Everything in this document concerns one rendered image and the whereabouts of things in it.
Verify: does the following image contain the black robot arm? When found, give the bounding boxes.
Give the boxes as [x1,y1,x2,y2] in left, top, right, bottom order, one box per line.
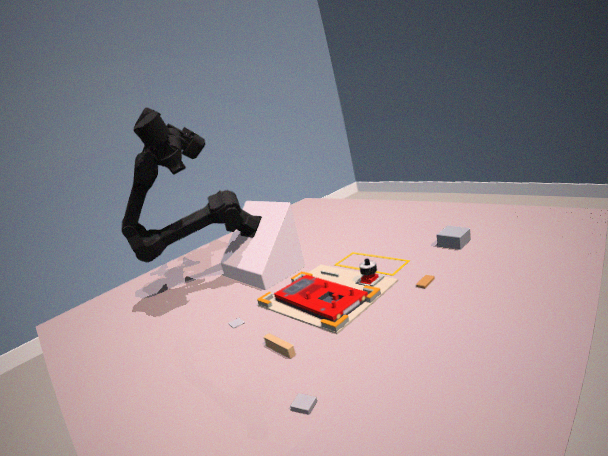
[122,112,262,263]

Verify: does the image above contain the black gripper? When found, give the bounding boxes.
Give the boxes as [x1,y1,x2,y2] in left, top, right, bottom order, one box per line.
[135,107,205,159]

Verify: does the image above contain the tan rectangular block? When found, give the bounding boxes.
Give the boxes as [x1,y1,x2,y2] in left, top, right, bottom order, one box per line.
[263,334,296,359]

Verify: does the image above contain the orange flat bar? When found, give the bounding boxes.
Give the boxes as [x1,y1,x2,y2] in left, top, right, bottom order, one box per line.
[416,275,435,289]

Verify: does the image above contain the grey mottled wheel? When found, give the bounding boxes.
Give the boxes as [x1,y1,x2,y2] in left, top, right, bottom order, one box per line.
[359,261,377,275]

